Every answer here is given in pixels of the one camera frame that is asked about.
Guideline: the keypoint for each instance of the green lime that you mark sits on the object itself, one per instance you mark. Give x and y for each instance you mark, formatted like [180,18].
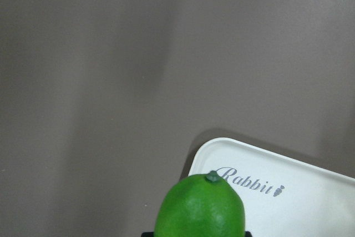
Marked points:
[201,205]

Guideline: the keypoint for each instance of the white rabbit tray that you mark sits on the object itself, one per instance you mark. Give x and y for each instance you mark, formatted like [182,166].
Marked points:
[282,196]

